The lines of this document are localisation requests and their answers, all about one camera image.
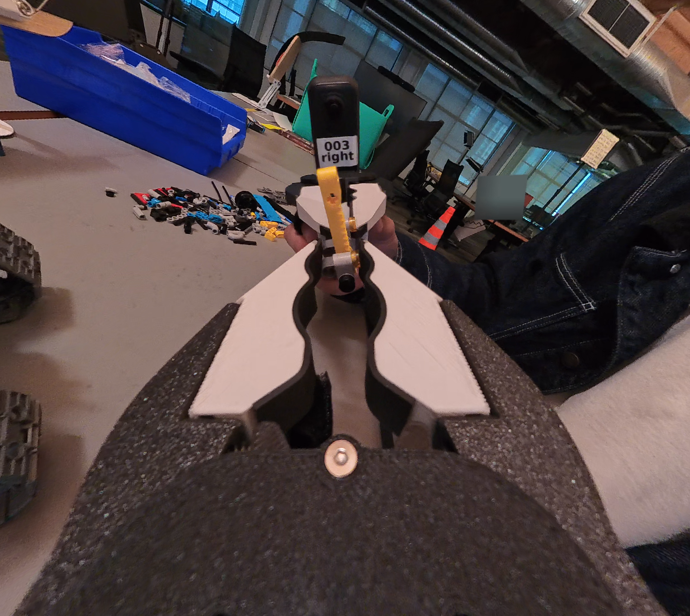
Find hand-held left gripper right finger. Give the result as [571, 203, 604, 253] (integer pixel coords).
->
[362, 250, 492, 436]

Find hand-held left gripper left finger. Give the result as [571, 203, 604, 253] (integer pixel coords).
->
[191, 247, 324, 436]

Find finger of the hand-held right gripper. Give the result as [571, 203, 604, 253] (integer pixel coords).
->
[291, 183, 332, 250]
[345, 183, 391, 252]

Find yellow toothed beam piece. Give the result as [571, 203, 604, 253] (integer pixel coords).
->
[316, 166, 363, 299]

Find blue tracked toy robot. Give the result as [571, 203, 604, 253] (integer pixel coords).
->
[0, 223, 44, 526]

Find person's right forearm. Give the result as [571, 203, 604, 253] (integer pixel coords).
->
[394, 147, 690, 398]

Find person's right hand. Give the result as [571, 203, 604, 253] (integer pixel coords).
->
[283, 217, 400, 277]

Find orange cone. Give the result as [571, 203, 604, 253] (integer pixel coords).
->
[419, 204, 457, 252]

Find black office chair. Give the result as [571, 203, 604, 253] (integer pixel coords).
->
[424, 158, 466, 225]

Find pile of small brick pieces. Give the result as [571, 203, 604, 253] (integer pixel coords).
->
[105, 180, 294, 246]

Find blue plastic bin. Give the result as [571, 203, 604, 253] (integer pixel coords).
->
[0, 23, 249, 176]

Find person's white shirt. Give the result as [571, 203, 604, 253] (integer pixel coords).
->
[556, 345, 690, 549]

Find person's blue jeans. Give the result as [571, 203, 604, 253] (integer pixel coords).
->
[626, 539, 690, 616]

